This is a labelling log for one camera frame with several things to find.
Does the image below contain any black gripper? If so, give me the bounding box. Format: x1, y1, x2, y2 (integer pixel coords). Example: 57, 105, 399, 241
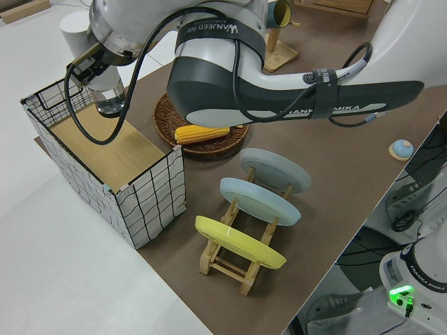
66, 43, 139, 87

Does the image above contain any clear drinking glass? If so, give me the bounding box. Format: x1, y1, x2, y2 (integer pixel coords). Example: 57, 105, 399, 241
87, 64, 126, 118

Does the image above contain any white cylinder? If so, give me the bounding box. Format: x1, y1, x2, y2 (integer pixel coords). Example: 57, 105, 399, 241
60, 17, 93, 67

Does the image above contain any tan cardboard piece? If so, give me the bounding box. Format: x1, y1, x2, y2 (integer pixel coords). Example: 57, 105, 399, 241
0, 4, 53, 26

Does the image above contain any yellow corn cob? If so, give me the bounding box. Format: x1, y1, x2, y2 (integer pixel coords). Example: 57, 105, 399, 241
174, 125, 231, 146

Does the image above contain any brown wicker basket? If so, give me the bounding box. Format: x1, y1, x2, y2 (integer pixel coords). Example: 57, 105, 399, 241
153, 92, 251, 156

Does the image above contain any wooden mug tree stand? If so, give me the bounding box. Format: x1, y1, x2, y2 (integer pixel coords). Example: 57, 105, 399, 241
261, 19, 302, 74

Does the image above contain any dark blue mug yellow inside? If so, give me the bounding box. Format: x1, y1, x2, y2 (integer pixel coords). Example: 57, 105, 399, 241
266, 0, 294, 29

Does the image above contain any grey plate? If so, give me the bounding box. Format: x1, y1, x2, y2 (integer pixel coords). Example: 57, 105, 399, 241
239, 147, 313, 195

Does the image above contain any light blue plate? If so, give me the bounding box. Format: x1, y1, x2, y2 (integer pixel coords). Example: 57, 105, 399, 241
219, 177, 302, 228

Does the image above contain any yellow plate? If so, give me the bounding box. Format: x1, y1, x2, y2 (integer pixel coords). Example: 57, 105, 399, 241
194, 215, 288, 271

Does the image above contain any wooden plate rack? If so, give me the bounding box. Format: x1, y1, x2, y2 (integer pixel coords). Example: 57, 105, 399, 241
198, 166, 294, 297

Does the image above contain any wooden cabinet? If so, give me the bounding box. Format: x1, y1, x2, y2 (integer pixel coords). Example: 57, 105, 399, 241
292, 0, 375, 20

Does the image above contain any brown table mat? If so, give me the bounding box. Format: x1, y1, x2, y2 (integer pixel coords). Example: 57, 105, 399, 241
33, 0, 447, 335

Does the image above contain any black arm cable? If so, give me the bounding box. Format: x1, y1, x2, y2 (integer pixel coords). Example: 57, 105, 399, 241
64, 6, 388, 144

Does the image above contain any black wire basket wood base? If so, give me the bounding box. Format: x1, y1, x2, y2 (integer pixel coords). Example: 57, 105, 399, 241
19, 78, 186, 251

